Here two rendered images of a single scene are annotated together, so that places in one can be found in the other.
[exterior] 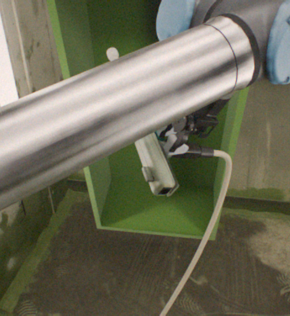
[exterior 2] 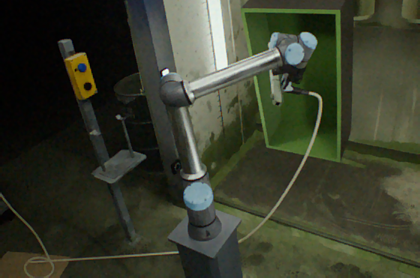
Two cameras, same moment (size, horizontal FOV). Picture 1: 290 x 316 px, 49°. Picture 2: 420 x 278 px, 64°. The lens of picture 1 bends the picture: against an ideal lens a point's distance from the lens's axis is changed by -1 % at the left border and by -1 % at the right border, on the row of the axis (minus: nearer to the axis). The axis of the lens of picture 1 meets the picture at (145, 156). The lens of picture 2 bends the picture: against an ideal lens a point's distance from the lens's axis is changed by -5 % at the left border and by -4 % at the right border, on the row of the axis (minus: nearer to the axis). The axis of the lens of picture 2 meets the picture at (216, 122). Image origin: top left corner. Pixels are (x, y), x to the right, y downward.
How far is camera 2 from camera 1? 1.26 m
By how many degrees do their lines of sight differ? 23
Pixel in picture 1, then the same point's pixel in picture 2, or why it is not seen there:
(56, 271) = (239, 177)
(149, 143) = (274, 85)
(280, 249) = (406, 188)
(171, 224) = (314, 150)
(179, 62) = (260, 59)
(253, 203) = (396, 153)
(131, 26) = (290, 25)
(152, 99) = (253, 67)
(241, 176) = (388, 130)
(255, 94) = (406, 66)
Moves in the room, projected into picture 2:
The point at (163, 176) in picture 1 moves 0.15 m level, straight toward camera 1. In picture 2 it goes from (277, 97) to (268, 111)
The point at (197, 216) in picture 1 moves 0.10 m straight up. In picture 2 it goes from (333, 147) to (333, 136)
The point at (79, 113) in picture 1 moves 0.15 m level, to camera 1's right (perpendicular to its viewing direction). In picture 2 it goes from (237, 70) to (271, 71)
